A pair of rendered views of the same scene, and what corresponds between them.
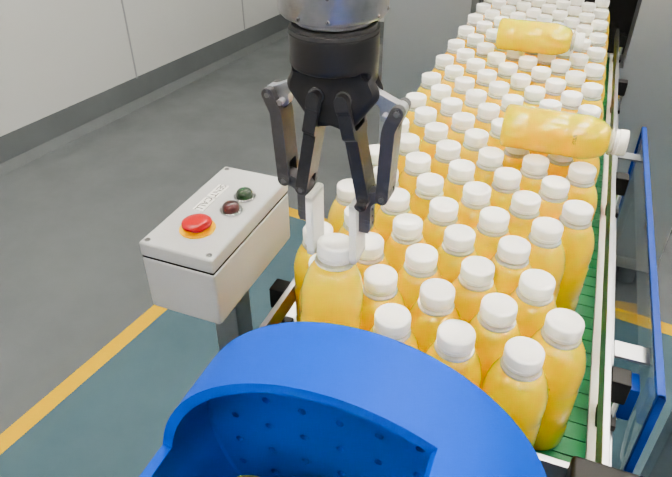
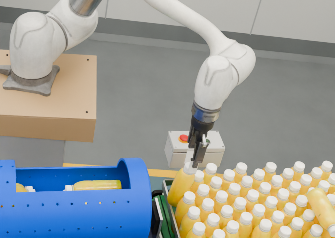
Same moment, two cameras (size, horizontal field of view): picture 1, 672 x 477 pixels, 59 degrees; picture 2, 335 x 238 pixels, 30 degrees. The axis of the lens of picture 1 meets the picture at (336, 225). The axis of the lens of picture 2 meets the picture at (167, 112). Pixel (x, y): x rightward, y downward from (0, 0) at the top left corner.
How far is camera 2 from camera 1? 167 cm
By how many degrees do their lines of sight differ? 38
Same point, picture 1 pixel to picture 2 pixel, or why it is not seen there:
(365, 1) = (201, 117)
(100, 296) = (228, 151)
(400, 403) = (134, 179)
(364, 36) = (201, 123)
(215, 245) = (180, 146)
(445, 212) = (249, 194)
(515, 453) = (143, 206)
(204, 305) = (169, 159)
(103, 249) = (254, 131)
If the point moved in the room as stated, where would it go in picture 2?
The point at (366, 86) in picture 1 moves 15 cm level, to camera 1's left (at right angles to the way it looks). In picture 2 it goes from (200, 133) to (174, 106)
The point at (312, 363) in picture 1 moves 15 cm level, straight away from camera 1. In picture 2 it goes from (133, 165) to (170, 151)
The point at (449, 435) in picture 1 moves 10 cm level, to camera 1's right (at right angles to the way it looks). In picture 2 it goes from (134, 189) to (152, 212)
